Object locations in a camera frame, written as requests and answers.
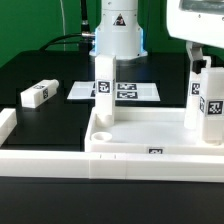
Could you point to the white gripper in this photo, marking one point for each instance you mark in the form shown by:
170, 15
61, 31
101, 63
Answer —
199, 22

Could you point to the white desk top tray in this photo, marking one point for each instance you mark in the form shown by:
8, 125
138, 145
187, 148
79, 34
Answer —
145, 130

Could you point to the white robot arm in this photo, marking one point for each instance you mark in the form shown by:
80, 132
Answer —
119, 33

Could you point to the marker sheet with tags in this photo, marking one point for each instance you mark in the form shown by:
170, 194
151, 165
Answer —
124, 91

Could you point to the white U-shaped fence frame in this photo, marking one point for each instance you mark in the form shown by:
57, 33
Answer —
100, 165

